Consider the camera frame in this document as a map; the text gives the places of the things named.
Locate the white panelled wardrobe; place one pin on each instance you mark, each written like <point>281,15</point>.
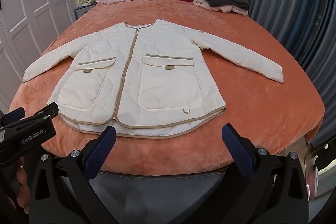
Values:
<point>31,3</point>

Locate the orange plush bed blanket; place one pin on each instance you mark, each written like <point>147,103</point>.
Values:
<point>262,108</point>

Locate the cream quilted jacket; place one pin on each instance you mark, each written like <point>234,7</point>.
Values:
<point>157,82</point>

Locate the pink object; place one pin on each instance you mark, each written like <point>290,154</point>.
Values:
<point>312,176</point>

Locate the cream fluffy garment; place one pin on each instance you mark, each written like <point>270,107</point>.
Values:
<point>228,9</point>

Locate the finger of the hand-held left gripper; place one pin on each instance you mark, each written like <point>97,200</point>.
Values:
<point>47,109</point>
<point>13,115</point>

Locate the grey-blue curtain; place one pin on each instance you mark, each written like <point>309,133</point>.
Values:
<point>288,3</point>

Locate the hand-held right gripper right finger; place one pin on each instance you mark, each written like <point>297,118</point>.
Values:
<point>236,150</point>

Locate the grey nightstand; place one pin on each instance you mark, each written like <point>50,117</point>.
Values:
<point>81,12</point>

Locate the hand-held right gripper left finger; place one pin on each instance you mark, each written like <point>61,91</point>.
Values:
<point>102,150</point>

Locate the person's left hand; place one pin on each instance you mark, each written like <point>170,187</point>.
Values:
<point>22,179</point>

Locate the pale yellow cloth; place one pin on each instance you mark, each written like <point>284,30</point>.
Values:
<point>86,1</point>

